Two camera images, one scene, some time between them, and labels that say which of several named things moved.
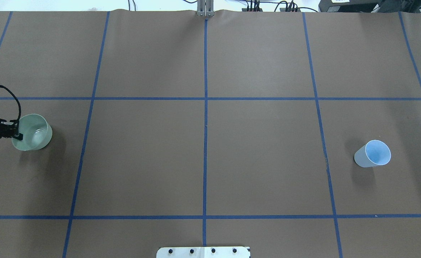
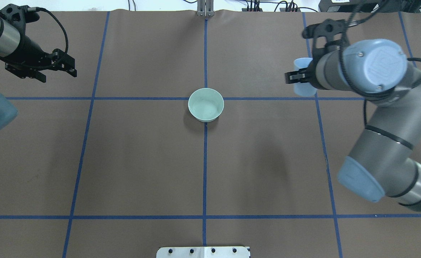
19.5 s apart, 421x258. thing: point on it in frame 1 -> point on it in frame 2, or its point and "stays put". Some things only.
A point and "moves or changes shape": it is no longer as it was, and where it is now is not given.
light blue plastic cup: [375, 152] moves or changes shape
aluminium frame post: [205, 8] stays put
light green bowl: [37, 133] -> [206, 104]
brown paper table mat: [302, 134] stays put
